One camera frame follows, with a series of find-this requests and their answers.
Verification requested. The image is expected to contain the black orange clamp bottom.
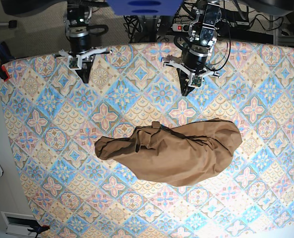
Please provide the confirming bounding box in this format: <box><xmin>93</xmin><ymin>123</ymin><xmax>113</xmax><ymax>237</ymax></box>
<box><xmin>27</xmin><ymin>221</ymin><xmax>50</xmax><ymax>237</ymax></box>

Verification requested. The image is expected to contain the red and black clamp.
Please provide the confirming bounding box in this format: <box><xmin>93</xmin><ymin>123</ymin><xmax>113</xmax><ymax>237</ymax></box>
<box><xmin>0</xmin><ymin>61</ymin><xmax>9</xmax><ymax>81</ymax></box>

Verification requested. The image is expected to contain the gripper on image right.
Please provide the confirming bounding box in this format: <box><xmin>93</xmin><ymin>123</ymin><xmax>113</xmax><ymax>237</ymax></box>
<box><xmin>162</xmin><ymin>47</ymin><xmax>220</xmax><ymax>97</ymax></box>

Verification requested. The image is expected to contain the white box with dark window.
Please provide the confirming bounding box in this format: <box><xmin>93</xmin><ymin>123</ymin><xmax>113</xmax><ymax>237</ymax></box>
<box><xmin>1</xmin><ymin>211</ymin><xmax>39</xmax><ymax>238</ymax></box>

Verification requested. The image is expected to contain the patterned tablecloth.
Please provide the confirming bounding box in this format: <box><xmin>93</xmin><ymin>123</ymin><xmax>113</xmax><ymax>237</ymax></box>
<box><xmin>0</xmin><ymin>42</ymin><xmax>294</xmax><ymax>238</ymax></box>

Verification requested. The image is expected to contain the brown t-shirt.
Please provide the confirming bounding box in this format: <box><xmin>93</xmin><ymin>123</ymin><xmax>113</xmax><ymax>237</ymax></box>
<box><xmin>95</xmin><ymin>119</ymin><xmax>242</xmax><ymax>187</ymax></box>

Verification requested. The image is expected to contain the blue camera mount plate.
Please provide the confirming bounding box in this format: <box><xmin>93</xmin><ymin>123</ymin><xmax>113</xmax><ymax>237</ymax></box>
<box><xmin>106</xmin><ymin>0</ymin><xmax>183</xmax><ymax>16</ymax></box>

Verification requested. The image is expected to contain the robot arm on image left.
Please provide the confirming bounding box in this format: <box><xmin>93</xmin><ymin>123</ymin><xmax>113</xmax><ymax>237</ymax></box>
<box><xmin>58</xmin><ymin>0</ymin><xmax>112</xmax><ymax>84</ymax></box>

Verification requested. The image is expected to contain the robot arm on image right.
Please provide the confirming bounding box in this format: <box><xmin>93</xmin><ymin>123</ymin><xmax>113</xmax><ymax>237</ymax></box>
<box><xmin>161</xmin><ymin>0</ymin><xmax>226</xmax><ymax>96</ymax></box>

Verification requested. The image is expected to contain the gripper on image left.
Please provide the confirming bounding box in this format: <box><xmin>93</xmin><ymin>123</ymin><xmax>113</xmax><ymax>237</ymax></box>
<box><xmin>59</xmin><ymin>30</ymin><xmax>112</xmax><ymax>84</ymax></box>

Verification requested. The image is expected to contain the white power strip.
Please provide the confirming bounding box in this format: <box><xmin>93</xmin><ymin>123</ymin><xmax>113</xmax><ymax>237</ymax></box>
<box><xmin>171</xmin><ymin>23</ymin><xmax>192</xmax><ymax>33</ymax></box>

